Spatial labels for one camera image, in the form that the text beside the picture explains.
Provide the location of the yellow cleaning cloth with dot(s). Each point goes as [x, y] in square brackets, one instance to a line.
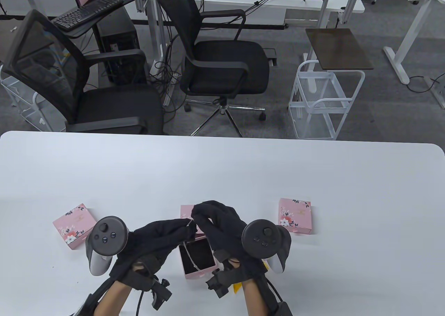
[237, 288]

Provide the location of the person's left forearm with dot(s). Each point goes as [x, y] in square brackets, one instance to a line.
[113, 298]

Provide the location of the black labelled forearm box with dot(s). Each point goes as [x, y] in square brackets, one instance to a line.
[285, 309]

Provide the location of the black computer tower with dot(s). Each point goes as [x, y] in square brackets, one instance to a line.
[118, 34]

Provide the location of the pink tray black lining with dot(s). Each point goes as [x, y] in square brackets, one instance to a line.
[205, 253]

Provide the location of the person's right hand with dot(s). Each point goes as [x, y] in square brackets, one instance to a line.
[222, 225]

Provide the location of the grey hand controller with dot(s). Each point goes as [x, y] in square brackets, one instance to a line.
[262, 239]
[106, 236]

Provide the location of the dark brown wooden board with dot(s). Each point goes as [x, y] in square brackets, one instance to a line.
[339, 48]

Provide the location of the black mesh office chair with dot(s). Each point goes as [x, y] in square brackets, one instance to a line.
[114, 107]

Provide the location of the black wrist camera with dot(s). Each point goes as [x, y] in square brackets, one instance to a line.
[222, 281]
[161, 293]

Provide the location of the pink floral box sleeve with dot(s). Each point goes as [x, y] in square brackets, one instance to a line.
[295, 215]

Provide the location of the pink floral gift box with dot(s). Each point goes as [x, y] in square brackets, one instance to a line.
[74, 225]

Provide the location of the black chair chrome base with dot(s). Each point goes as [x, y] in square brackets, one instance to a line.
[226, 65]

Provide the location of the black keyboard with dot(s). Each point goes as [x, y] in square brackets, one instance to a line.
[87, 11]

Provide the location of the person's left hand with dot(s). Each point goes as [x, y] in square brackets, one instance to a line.
[153, 239]

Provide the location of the person's right forearm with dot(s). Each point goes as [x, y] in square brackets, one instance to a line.
[255, 298]

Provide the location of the white desk foot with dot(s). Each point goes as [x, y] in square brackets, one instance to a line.
[438, 98]

